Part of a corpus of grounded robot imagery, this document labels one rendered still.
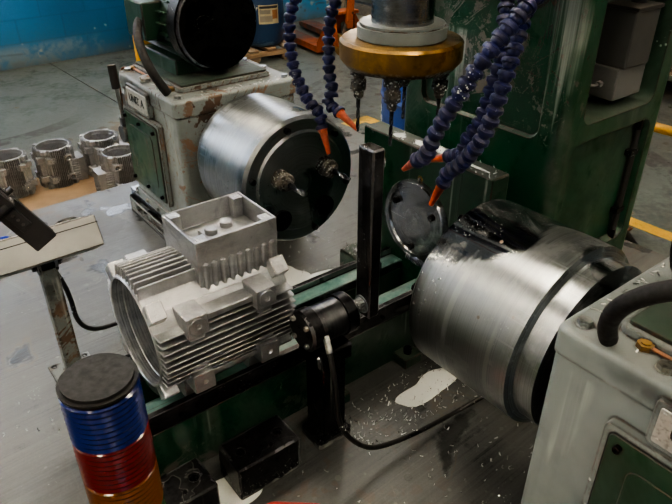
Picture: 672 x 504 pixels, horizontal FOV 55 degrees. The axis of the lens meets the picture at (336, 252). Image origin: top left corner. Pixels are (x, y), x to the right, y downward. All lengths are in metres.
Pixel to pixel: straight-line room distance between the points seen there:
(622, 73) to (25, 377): 1.11
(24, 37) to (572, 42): 5.83
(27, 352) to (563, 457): 0.92
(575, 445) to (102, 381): 0.48
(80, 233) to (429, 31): 0.60
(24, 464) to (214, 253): 0.44
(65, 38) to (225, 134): 5.46
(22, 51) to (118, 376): 6.08
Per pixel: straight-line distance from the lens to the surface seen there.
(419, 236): 1.14
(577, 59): 1.03
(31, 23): 6.53
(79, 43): 6.68
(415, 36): 0.93
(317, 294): 1.11
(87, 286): 1.43
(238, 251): 0.86
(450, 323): 0.81
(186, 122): 1.32
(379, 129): 1.17
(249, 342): 0.88
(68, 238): 1.06
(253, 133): 1.17
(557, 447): 0.77
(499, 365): 0.78
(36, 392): 1.20
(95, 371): 0.53
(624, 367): 0.66
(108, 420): 0.52
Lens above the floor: 1.55
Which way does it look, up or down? 31 degrees down
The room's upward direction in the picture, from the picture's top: straight up
